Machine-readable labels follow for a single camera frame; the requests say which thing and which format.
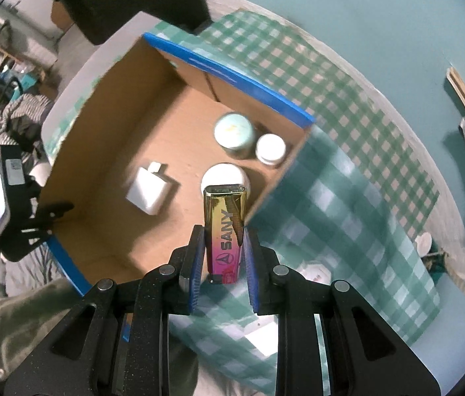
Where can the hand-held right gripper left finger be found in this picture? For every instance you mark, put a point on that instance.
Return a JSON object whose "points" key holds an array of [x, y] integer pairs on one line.
{"points": [[197, 268]]}

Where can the cardboard box with blue outside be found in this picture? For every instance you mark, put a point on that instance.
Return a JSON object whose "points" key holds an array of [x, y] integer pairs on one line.
{"points": [[112, 140]]}

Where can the white square bottle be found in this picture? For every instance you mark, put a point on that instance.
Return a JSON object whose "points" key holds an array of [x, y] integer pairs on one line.
{"points": [[147, 192]]}

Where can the small white lidded jar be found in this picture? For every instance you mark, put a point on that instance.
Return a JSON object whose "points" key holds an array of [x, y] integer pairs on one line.
{"points": [[270, 147]]}

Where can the small white cup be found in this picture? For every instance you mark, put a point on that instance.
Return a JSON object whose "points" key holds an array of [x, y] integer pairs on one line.
{"points": [[425, 244]]}

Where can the teal box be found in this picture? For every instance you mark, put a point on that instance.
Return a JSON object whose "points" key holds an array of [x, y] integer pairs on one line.
{"points": [[27, 80]]}

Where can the green checkered plastic tablecloth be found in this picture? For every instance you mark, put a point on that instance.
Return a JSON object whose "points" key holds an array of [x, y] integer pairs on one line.
{"points": [[339, 152]]}

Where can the white round jar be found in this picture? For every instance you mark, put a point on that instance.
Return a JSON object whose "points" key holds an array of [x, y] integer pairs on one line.
{"points": [[224, 174]]}

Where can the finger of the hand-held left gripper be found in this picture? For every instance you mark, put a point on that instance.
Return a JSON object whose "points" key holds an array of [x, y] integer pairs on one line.
{"points": [[26, 247], [48, 214]]}

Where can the iridescent metallic rectangular case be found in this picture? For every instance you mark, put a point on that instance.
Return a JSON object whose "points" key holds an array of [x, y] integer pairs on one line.
{"points": [[224, 231]]}

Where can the person's green garment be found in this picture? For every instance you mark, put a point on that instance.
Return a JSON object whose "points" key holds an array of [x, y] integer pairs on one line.
{"points": [[18, 326]]}

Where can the black white striped cloth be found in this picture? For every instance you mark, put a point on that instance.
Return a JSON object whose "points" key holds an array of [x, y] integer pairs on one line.
{"points": [[22, 115]]}

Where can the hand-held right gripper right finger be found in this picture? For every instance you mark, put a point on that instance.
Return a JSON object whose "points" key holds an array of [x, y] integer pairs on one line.
{"points": [[253, 272]]}

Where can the pale green tin can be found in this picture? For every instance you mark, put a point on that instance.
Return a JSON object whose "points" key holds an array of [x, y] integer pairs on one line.
{"points": [[234, 132]]}

